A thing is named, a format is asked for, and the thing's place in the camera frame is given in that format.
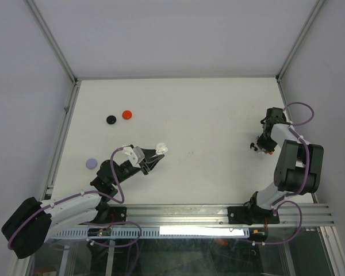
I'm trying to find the purple earbud case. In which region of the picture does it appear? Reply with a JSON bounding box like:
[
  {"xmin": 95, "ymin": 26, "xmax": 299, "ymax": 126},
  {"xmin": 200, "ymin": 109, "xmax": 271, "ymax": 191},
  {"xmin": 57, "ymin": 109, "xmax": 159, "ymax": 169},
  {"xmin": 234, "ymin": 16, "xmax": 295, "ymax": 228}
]
[{"xmin": 86, "ymin": 158, "xmax": 98, "ymax": 170}]

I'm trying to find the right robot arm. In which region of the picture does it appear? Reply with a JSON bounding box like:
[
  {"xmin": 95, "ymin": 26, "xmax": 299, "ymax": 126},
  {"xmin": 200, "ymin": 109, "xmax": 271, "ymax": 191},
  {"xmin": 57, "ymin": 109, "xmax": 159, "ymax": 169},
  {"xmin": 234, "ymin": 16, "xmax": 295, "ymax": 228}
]
[{"xmin": 243, "ymin": 108, "xmax": 324, "ymax": 225}]

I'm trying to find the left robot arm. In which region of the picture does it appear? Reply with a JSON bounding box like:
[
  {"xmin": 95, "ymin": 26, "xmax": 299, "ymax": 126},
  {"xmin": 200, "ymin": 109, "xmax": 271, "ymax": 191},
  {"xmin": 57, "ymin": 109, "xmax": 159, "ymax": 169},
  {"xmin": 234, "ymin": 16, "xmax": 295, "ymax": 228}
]
[{"xmin": 1, "ymin": 143, "xmax": 168, "ymax": 259}]

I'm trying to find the red earbud case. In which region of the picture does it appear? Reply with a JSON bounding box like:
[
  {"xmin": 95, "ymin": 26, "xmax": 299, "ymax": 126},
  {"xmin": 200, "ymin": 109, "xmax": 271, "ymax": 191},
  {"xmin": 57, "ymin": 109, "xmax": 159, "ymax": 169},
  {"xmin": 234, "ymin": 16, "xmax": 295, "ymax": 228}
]
[{"xmin": 122, "ymin": 110, "xmax": 133, "ymax": 120}]

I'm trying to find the black earbud case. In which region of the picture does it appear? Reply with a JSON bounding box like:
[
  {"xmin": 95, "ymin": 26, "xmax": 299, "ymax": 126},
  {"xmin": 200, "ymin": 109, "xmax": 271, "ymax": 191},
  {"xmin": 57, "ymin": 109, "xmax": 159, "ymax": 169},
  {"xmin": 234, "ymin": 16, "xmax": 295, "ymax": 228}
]
[{"xmin": 106, "ymin": 115, "xmax": 117, "ymax": 125}]

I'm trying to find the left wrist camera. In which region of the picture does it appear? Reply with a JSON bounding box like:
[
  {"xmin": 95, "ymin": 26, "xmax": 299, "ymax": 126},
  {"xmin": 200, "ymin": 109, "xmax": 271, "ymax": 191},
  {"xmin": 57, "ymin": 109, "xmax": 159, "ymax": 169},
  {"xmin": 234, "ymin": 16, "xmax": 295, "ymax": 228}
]
[{"xmin": 122, "ymin": 145, "xmax": 145, "ymax": 168}]

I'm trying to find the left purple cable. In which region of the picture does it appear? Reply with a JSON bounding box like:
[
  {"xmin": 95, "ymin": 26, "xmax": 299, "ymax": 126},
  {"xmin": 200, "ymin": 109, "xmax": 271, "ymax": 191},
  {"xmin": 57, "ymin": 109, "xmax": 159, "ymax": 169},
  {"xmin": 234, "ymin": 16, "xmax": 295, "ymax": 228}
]
[{"xmin": 7, "ymin": 147, "xmax": 143, "ymax": 276}]

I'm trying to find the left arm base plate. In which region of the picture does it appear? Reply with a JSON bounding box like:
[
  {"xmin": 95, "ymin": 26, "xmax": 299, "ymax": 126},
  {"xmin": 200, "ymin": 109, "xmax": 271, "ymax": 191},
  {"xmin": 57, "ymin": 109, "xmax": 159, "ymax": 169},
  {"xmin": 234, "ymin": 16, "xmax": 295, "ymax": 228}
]
[{"xmin": 83, "ymin": 205, "xmax": 127, "ymax": 225}]

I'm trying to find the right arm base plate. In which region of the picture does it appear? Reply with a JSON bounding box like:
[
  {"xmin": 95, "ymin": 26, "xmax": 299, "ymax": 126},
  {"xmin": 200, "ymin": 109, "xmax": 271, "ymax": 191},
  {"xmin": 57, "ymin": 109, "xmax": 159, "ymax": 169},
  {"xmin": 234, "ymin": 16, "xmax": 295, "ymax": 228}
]
[{"xmin": 227, "ymin": 206, "xmax": 279, "ymax": 225}]

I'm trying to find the slotted cable duct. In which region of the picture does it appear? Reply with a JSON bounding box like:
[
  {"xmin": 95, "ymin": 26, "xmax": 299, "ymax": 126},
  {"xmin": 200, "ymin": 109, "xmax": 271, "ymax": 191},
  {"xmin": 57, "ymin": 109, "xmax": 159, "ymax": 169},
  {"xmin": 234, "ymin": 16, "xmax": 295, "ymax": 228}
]
[{"xmin": 52, "ymin": 226, "xmax": 250, "ymax": 240}]

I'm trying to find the aluminium mounting rail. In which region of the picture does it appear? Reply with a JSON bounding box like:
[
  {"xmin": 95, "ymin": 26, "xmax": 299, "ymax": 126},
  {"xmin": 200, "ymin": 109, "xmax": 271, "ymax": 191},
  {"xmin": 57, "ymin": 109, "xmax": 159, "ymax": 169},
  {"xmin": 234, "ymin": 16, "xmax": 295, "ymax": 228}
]
[{"xmin": 126, "ymin": 203, "xmax": 335, "ymax": 227}]

